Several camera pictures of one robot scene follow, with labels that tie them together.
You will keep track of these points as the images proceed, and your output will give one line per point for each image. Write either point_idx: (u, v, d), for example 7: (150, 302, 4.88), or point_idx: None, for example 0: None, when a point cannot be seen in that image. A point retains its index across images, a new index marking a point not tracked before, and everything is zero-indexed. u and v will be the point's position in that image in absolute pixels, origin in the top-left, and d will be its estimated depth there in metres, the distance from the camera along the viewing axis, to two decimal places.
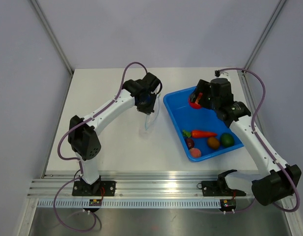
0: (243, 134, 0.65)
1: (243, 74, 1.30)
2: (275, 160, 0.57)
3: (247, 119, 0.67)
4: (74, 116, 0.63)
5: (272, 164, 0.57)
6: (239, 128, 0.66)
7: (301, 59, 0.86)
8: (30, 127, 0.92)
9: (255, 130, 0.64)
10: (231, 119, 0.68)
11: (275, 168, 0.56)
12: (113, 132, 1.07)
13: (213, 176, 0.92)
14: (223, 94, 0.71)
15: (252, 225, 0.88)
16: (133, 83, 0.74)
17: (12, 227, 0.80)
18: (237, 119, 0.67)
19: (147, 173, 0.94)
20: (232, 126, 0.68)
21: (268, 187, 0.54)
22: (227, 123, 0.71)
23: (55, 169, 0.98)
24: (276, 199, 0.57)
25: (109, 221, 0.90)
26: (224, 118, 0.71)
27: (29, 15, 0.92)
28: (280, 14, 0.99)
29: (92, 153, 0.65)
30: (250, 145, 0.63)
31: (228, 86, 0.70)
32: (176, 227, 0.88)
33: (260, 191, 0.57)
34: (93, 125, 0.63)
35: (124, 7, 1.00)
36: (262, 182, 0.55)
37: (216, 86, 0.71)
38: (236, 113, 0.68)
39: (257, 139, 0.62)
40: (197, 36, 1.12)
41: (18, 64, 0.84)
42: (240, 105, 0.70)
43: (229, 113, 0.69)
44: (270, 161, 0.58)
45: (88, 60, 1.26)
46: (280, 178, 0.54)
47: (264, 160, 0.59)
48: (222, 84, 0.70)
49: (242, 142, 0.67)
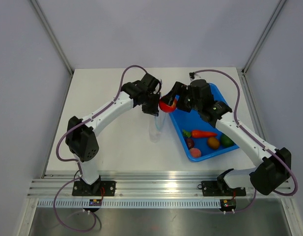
0: (230, 130, 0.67)
1: (243, 74, 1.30)
2: (264, 147, 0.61)
3: (229, 114, 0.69)
4: (72, 117, 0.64)
5: (263, 152, 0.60)
6: (224, 125, 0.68)
7: (301, 59, 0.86)
8: (30, 127, 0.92)
9: (239, 124, 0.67)
10: (214, 119, 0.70)
11: (266, 155, 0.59)
12: (113, 132, 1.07)
13: (213, 176, 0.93)
14: (203, 95, 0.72)
15: (252, 225, 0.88)
16: (131, 85, 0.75)
17: (12, 227, 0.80)
18: (221, 117, 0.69)
19: (147, 173, 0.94)
20: (217, 125, 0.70)
21: (264, 175, 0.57)
22: (212, 124, 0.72)
23: (54, 169, 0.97)
24: (276, 186, 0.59)
25: (109, 221, 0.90)
26: (208, 120, 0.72)
27: (29, 15, 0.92)
28: (279, 14, 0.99)
29: (89, 155, 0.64)
30: (238, 138, 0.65)
31: (206, 87, 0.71)
32: (176, 227, 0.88)
33: (259, 181, 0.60)
34: (92, 126, 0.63)
35: (124, 7, 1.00)
36: (259, 171, 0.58)
37: (197, 89, 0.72)
38: (219, 113, 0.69)
39: (243, 132, 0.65)
40: (197, 36, 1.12)
41: (18, 63, 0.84)
42: (222, 104, 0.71)
43: (211, 113, 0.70)
44: (261, 149, 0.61)
45: (88, 60, 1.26)
46: (273, 164, 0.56)
47: (255, 149, 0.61)
48: (201, 86, 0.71)
49: (231, 137, 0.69)
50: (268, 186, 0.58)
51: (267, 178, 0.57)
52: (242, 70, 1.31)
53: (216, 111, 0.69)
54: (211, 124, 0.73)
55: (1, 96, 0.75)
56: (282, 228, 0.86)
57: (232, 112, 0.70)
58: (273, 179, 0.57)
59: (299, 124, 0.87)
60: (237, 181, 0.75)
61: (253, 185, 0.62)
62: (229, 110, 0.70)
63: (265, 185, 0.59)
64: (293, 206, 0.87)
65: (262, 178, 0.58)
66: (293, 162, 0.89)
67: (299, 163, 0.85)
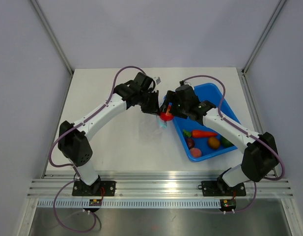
0: (215, 124, 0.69)
1: (243, 74, 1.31)
2: (248, 133, 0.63)
3: (213, 110, 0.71)
4: (64, 121, 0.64)
5: (247, 138, 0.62)
6: (209, 120, 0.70)
7: (301, 59, 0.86)
8: (30, 127, 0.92)
9: (223, 116, 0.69)
10: (201, 116, 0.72)
11: (250, 140, 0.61)
12: (113, 132, 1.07)
13: (212, 176, 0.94)
14: (188, 97, 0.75)
15: (252, 225, 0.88)
16: (124, 87, 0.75)
17: (12, 227, 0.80)
18: (206, 114, 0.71)
19: (147, 173, 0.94)
20: (204, 121, 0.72)
21: (250, 159, 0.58)
22: (200, 122, 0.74)
23: (55, 168, 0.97)
24: (266, 172, 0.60)
25: (109, 221, 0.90)
26: (196, 118, 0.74)
27: (29, 15, 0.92)
28: (279, 14, 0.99)
29: (83, 160, 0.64)
30: (224, 131, 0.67)
31: (190, 89, 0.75)
32: (176, 227, 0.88)
33: (248, 167, 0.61)
34: (83, 130, 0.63)
35: (124, 7, 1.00)
36: (246, 157, 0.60)
37: (181, 93, 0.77)
38: (205, 109, 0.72)
39: (227, 123, 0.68)
40: (198, 36, 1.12)
41: (18, 63, 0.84)
42: (206, 102, 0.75)
43: (198, 112, 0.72)
44: (244, 135, 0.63)
45: (89, 60, 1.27)
46: (257, 148, 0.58)
47: (239, 137, 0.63)
48: (185, 89, 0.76)
49: (217, 131, 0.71)
50: (257, 171, 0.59)
51: (255, 162, 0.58)
52: (242, 70, 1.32)
53: (201, 109, 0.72)
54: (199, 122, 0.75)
55: (2, 96, 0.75)
56: (283, 228, 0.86)
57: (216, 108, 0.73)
58: (261, 164, 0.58)
59: (298, 124, 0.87)
60: (235, 179, 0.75)
61: (245, 173, 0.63)
62: (212, 106, 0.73)
63: (255, 171, 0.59)
64: (293, 206, 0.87)
65: (250, 163, 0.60)
66: (293, 162, 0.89)
67: (299, 163, 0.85)
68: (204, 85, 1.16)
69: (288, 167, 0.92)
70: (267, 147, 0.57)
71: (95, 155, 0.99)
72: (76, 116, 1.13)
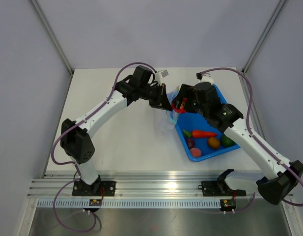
0: (242, 139, 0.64)
1: (243, 74, 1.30)
2: (280, 161, 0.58)
3: (240, 122, 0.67)
4: (65, 119, 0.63)
5: (278, 166, 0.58)
6: (235, 133, 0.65)
7: (301, 58, 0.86)
8: (30, 126, 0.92)
9: (252, 133, 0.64)
10: (225, 125, 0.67)
11: (281, 169, 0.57)
12: (113, 132, 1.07)
13: (212, 176, 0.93)
14: (209, 99, 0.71)
15: (252, 225, 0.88)
16: (124, 84, 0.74)
17: (12, 227, 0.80)
18: (232, 125, 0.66)
19: (147, 173, 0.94)
20: (226, 131, 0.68)
21: (277, 189, 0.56)
22: (221, 130, 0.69)
23: (58, 164, 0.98)
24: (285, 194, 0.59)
25: (109, 221, 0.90)
26: (217, 125, 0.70)
27: (29, 15, 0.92)
28: (279, 14, 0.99)
29: (85, 157, 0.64)
30: (251, 149, 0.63)
31: (212, 90, 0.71)
32: (176, 227, 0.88)
33: (269, 192, 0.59)
34: (85, 127, 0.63)
35: (124, 7, 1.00)
36: (271, 186, 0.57)
37: (202, 92, 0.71)
38: (229, 118, 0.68)
39: (256, 141, 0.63)
40: (198, 36, 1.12)
41: (18, 63, 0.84)
42: (231, 108, 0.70)
43: (222, 119, 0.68)
44: (275, 162, 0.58)
45: (89, 60, 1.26)
46: (287, 179, 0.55)
47: (269, 162, 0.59)
48: (207, 90, 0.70)
49: (241, 146, 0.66)
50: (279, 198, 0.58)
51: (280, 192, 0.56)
52: (242, 70, 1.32)
53: (226, 116, 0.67)
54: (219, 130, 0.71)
55: (2, 96, 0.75)
56: (282, 228, 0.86)
57: (243, 119, 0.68)
58: (285, 191, 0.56)
59: (299, 124, 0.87)
60: (237, 182, 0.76)
61: (262, 195, 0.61)
62: (239, 116, 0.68)
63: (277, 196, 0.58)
64: (293, 205, 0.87)
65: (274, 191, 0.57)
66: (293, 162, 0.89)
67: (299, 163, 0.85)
68: None
69: None
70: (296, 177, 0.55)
71: (95, 154, 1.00)
72: (76, 116, 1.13)
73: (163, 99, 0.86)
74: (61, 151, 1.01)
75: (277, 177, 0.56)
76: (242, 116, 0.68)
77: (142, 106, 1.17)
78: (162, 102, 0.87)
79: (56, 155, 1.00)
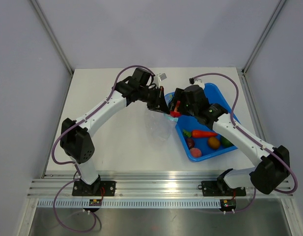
0: (227, 131, 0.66)
1: (243, 74, 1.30)
2: (262, 146, 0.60)
3: (226, 116, 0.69)
4: (66, 119, 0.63)
5: (261, 151, 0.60)
6: (220, 127, 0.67)
7: (301, 59, 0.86)
8: (30, 126, 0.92)
9: (235, 124, 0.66)
10: (211, 121, 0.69)
11: (264, 153, 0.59)
12: (112, 132, 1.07)
13: (212, 176, 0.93)
14: (198, 99, 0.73)
15: (252, 225, 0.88)
16: (123, 84, 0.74)
17: (12, 227, 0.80)
18: (217, 119, 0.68)
19: (147, 173, 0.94)
20: (213, 127, 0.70)
21: (264, 174, 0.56)
22: (209, 126, 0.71)
23: (58, 164, 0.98)
24: (276, 184, 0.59)
25: (109, 221, 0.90)
26: (205, 122, 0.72)
27: (29, 16, 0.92)
28: (279, 14, 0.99)
29: (85, 156, 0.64)
30: (236, 139, 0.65)
31: (201, 91, 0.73)
32: (176, 227, 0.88)
33: (258, 180, 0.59)
34: (86, 126, 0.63)
35: (124, 7, 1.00)
36: (259, 171, 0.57)
37: (190, 94, 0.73)
38: (215, 114, 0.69)
39: (239, 132, 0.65)
40: (198, 36, 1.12)
41: (18, 63, 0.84)
42: (217, 106, 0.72)
43: (208, 116, 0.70)
44: (258, 148, 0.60)
45: (89, 60, 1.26)
46: (272, 163, 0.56)
47: (253, 149, 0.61)
48: (195, 91, 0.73)
49: (228, 138, 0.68)
50: (269, 185, 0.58)
51: (267, 177, 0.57)
52: (242, 70, 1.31)
53: (212, 113, 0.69)
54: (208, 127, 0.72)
55: (2, 96, 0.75)
56: (282, 229, 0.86)
57: (228, 114, 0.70)
58: (273, 177, 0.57)
59: (298, 124, 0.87)
60: (236, 180, 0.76)
61: (253, 184, 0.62)
62: (224, 111, 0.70)
63: (267, 185, 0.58)
64: (293, 205, 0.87)
65: (262, 178, 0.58)
66: (293, 162, 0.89)
67: (299, 163, 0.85)
68: None
69: None
70: (282, 162, 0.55)
71: (95, 154, 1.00)
72: (76, 116, 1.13)
73: (162, 101, 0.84)
74: (61, 150, 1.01)
75: (262, 162, 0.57)
76: (228, 112, 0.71)
77: (142, 106, 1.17)
78: (161, 104, 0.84)
79: (56, 154, 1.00)
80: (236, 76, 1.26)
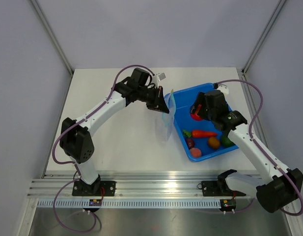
0: (242, 142, 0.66)
1: (243, 74, 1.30)
2: (276, 165, 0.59)
3: (243, 126, 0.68)
4: (66, 118, 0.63)
5: (274, 170, 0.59)
6: (236, 136, 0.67)
7: (301, 58, 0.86)
8: (30, 126, 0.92)
9: (253, 137, 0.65)
10: (228, 129, 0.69)
11: (277, 173, 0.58)
12: (112, 132, 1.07)
13: (213, 176, 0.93)
14: (217, 105, 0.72)
15: (252, 225, 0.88)
16: (123, 85, 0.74)
17: (12, 227, 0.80)
18: (235, 128, 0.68)
19: (147, 173, 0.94)
20: (230, 134, 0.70)
21: (272, 193, 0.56)
22: (225, 132, 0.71)
23: (58, 164, 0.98)
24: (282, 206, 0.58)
25: (109, 221, 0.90)
26: (222, 128, 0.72)
27: (29, 15, 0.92)
28: (280, 14, 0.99)
29: (85, 156, 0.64)
30: (250, 152, 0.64)
31: (221, 97, 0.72)
32: (176, 227, 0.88)
33: (265, 197, 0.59)
34: (86, 126, 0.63)
35: (124, 7, 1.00)
36: (267, 189, 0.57)
37: (210, 98, 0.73)
38: (233, 123, 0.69)
39: (255, 145, 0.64)
40: (198, 36, 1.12)
41: (18, 63, 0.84)
42: (236, 114, 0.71)
43: (226, 123, 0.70)
44: (272, 166, 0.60)
45: (88, 60, 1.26)
46: (283, 184, 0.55)
47: (266, 166, 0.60)
48: (215, 96, 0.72)
49: (242, 149, 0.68)
50: (275, 205, 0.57)
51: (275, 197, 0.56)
52: (242, 70, 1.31)
53: (231, 121, 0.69)
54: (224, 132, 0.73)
55: (1, 96, 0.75)
56: (282, 229, 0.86)
57: (246, 124, 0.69)
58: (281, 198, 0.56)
59: (299, 124, 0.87)
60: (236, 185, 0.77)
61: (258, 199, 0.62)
62: (243, 121, 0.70)
63: (271, 203, 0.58)
64: (292, 206, 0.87)
65: (269, 196, 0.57)
66: (293, 162, 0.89)
67: (299, 163, 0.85)
68: (204, 85, 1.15)
69: None
70: (293, 186, 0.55)
71: (95, 154, 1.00)
72: (76, 116, 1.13)
73: (160, 101, 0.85)
74: (61, 150, 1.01)
75: (273, 181, 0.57)
76: (246, 122, 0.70)
77: (142, 106, 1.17)
78: (159, 104, 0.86)
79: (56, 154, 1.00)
80: (237, 76, 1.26)
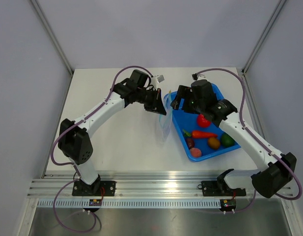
0: (235, 132, 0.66)
1: (243, 74, 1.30)
2: (270, 151, 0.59)
3: (234, 115, 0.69)
4: (64, 119, 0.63)
5: (268, 157, 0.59)
6: (229, 127, 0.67)
7: (301, 59, 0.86)
8: (30, 126, 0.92)
9: (245, 126, 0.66)
10: (219, 119, 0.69)
11: (272, 160, 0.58)
12: (112, 131, 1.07)
13: (212, 176, 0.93)
14: (205, 94, 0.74)
15: (252, 225, 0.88)
16: (122, 86, 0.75)
17: (12, 227, 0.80)
18: (226, 118, 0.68)
19: (147, 173, 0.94)
20: (221, 125, 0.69)
21: (269, 180, 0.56)
22: (216, 123, 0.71)
23: (59, 164, 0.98)
24: (277, 189, 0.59)
25: (109, 221, 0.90)
26: (212, 119, 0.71)
27: (29, 16, 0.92)
28: (280, 14, 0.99)
29: (84, 157, 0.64)
30: (243, 140, 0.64)
31: (208, 86, 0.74)
32: (176, 227, 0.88)
33: (262, 185, 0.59)
34: (85, 127, 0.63)
35: (124, 7, 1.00)
36: (263, 176, 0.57)
37: (198, 88, 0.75)
38: (223, 111, 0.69)
39: (248, 132, 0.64)
40: (198, 37, 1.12)
41: (18, 63, 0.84)
42: (226, 103, 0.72)
43: (216, 113, 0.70)
44: (266, 153, 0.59)
45: (89, 60, 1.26)
46: (278, 170, 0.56)
47: (260, 153, 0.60)
48: (202, 86, 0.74)
49: (235, 138, 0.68)
50: (271, 191, 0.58)
51: (271, 184, 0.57)
52: (242, 70, 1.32)
53: (221, 111, 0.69)
54: (215, 124, 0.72)
55: (1, 96, 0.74)
56: (283, 229, 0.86)
57: (237, 113, 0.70)
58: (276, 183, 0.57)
59: (299, 124, 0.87)
60: (234, 180, 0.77)
61: (256, 189, 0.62)
62: (234, 110, 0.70)
63: (267, 190, 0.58)
64: (293, 205, 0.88)
65: (265, 183, 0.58)
66: None
67: (299, 163, 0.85)
68: None
69: None
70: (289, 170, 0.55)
71: (95, 154, 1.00)
72: (76, 116, 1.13)
73: (158, 103, 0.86)
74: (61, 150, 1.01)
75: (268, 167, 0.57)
76: (237, 111, 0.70)
77: (142, 106, 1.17)
78: (157, 106, 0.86)
79: (56, 154, 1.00)
80: (237, 76, 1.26)
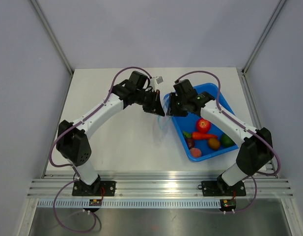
0: (213, 116, 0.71)
1: (243, 74, 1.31)
2: (245, 128, 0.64)
3: (212, 102, 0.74)
4: (63, 121, 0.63)
5: (244, 132, 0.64)
6: (207, 112, 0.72)
7: (301, 58, 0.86)
8: (30, 126, 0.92)
9: (221, 109, 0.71)
10: (199, 107, 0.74)
11: (247, 135, 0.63)
12: (112, 131, 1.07)
13: (212, 176, 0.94)
14: (185, 90, 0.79)
15: (252, 225, 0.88)
16: (120, 87, 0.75)
17: (12, 227, 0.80)
18: (204, 105, 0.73)
19: (147, 174, 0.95)
20: (202, 113, 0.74)
21: (247, 154, 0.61)
22: (197, 113, 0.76)
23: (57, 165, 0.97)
24: (260, 166, 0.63)
25: (109, 221, 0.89)
26: (194, 109, 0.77)
27: (29, 16, 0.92)
28: (280, 14, 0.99)
29: (82, 159, 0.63)
30: (222, 123, 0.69)
31: (187, 83, 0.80)
32: (176, 227, 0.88)
33: (243, 162, 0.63)
34: (83, 128, 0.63)
35: (124, 7, 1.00)
36: (243, 152, 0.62)
37: (179, 86, 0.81)
38: (202, 101, 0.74)
39: (224, 115, 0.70)
40: (198, 36, 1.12)
41: (18, 63, 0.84)
42: (204, 94, 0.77)
43: (195, 103, 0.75)
44: (242, 130, 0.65)
45: (89, 60, 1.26)
46: (254, 143, 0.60)
47: (236, 131, 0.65)
48: (182, 82, 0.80)
49: (215, 123, 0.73)
50: (251, 166, 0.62)
51: (251, 158, 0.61)
52: (242, 70, 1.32)
53: (200, 100, 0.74)
54: (197, 114, 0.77)
55: (1, 96, 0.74)
56: (283, 229, 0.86)
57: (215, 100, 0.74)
58: (256, 158, 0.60)
59: (298, 124, 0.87)
60: (231, 179, 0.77)
61: (240, 168, 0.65)
62: (211, 98, 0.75)
63: (249, 165, 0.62)
64: (292, 205, 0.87)
65: (245, 159, 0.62)
66: (292, 162, 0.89)
67: (299, 162, 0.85)
68: (204, 85, 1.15)
69: (287, 167, 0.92)
70: (264, 143, 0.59)
71: (95, 154, 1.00)
72: (76, 116, 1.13)
73: (157, 105, 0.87)
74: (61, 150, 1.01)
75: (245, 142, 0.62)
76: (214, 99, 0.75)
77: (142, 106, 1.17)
78: (156, 107, 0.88)
79: (56, 154, 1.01)
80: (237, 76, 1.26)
